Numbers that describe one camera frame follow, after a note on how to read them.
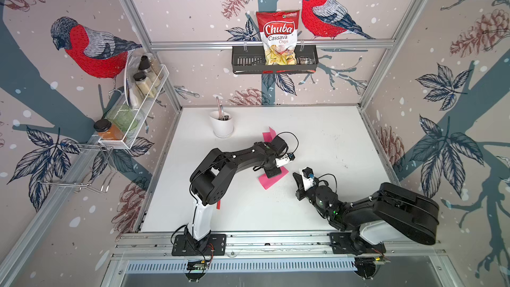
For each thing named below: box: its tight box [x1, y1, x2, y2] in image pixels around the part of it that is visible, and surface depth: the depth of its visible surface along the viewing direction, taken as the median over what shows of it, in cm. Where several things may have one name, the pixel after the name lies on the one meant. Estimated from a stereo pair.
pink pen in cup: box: [215, 96, 226, 121], surface depth 106 cm
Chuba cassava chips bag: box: [255, 9, 301, 66], surface depth 83 cm
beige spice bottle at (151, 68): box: [138, 55, 162, 85], surface depth 85 cm
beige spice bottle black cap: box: [132, 71, 157, 99], surface depth 78 cm
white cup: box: [209, 110, 234, 139], surface depth 106 cm
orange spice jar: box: [93, 118, 125, 141], surface depth 62 cm
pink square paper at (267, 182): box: [258, 166, 290, 191], surface depth 91 cm
